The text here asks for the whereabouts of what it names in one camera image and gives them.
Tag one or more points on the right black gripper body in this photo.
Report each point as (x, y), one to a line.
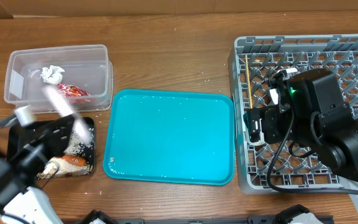
(274, 124)

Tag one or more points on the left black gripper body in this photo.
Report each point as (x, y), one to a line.
(35, 157)

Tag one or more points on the white cup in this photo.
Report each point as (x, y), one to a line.
(254, 133)

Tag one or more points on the pink-rimmed white bowl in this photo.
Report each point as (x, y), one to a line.
(274, 95)

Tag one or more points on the wooden chopstick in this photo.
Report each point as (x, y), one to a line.
(249, 89)

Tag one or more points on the white plate with peanut shells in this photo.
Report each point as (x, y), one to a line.
(64, 108)

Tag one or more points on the orange carrot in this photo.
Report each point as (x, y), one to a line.
(75, 160)

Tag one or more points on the red snack wrapper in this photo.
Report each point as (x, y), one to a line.
(71, 90)

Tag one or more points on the white tissue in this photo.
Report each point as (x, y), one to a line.
(52, 75)

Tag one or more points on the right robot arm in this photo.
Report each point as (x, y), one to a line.
(308, 110)

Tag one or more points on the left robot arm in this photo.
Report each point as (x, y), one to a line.
(21, 201)

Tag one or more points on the grey dishwasher rack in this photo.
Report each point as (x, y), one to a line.
(267, 55)

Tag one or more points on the spilled rice and peanut shells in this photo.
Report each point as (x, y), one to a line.
(58, 167)

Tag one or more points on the black plastic tray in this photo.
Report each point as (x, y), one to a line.
(15, 142)

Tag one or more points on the clear plastic storage bin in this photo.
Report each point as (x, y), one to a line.
(86, 66)

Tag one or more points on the teal serving tray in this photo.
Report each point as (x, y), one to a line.
(168, 136)

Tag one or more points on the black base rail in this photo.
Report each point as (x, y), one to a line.
(294, 214)

